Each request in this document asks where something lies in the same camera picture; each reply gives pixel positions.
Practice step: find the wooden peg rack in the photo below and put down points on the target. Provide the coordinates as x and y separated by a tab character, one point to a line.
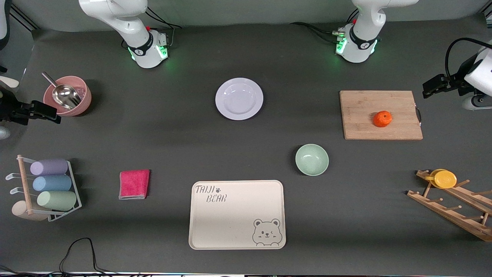
446	215

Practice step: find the orange mandarin fruit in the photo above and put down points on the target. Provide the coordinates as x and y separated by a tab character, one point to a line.
382	119

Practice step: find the pink folded cloth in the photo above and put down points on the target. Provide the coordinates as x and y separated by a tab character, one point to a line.
134	184

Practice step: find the black frame bar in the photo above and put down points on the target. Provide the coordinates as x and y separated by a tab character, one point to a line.
23	18

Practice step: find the blue cup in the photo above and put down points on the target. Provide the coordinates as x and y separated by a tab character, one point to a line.
52	183

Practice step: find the pale green bowl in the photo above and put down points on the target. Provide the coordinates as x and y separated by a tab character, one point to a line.
312	160

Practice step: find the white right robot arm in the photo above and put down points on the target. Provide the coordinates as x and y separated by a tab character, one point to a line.
115	15

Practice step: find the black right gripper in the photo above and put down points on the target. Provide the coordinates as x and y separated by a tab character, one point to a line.
10	109

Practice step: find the metal scoop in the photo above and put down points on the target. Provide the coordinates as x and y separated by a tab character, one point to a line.
65	96

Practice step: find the purple cup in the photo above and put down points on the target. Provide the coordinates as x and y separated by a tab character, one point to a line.
49	167

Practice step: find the beige cup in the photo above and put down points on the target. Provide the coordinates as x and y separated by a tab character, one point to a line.
19	210

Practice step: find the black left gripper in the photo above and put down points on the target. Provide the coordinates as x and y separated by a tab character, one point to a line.
456	84

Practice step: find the white round plate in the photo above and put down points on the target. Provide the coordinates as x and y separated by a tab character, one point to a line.
239	99

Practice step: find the pink bowl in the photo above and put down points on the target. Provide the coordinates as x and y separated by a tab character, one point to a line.
86	102

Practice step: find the wooden cutting board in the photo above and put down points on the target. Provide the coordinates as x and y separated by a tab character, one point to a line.
361	115

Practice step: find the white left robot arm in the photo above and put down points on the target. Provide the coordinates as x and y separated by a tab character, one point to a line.
365	23

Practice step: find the off-white flat object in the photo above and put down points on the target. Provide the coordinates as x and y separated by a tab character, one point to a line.
7	82

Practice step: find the cream bear print tray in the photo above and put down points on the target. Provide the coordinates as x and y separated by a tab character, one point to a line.
234	219

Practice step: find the green cup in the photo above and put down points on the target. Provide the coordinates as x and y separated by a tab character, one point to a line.
57	201

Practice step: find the yellow cup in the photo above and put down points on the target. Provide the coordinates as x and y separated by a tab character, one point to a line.
445	179

